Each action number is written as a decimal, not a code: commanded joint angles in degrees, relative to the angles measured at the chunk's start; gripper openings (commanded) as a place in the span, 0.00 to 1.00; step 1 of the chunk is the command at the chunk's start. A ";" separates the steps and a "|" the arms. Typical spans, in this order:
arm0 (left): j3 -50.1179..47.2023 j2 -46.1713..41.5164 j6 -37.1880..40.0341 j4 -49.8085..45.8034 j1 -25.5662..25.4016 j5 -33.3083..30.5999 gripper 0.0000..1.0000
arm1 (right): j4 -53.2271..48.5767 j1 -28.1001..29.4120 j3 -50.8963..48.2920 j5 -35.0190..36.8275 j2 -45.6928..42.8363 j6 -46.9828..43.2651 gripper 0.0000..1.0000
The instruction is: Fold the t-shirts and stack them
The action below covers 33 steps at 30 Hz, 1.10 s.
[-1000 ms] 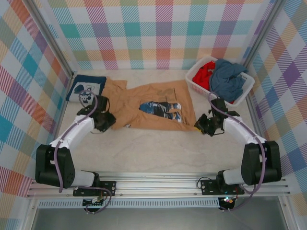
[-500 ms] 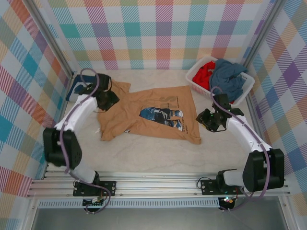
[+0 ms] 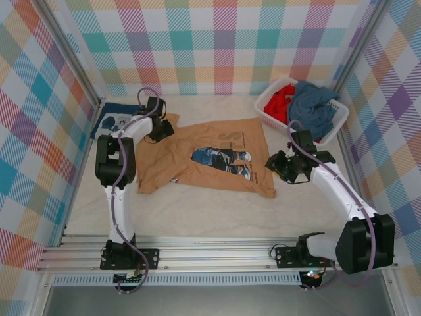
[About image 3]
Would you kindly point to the folded navy t-shirt white print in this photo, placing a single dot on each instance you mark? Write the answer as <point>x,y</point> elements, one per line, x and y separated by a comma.
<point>108,110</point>

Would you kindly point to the aluminium frame post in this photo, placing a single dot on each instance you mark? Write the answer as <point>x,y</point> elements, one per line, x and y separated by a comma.
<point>356,49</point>
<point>75,56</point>

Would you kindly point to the grey-blue t-shirt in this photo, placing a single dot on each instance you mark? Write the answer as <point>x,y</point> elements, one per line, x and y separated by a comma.
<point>312,105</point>

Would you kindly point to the white plastic laundry basket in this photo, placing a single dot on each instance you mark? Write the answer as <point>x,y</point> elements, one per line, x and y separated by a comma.
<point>260,107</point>

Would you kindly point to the grey metal sheet panel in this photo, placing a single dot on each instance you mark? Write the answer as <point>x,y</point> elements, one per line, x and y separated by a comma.
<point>213,303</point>

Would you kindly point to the tan printed t-shirt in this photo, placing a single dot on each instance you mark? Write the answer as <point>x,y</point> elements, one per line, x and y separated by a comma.
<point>210,138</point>

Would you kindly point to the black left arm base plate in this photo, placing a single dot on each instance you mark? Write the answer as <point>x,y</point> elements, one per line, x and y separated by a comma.
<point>151,258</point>

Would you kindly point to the long aluminium base rail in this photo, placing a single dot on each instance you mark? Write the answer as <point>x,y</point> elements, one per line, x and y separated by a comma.
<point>213,253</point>

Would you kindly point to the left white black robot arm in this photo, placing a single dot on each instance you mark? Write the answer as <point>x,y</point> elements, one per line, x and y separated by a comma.
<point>115,204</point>

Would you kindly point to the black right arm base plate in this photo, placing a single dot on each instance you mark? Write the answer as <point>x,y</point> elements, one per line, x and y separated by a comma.
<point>286,256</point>

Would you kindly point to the red t-shirt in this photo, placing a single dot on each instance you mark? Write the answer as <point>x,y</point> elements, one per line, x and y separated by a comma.
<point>276,105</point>

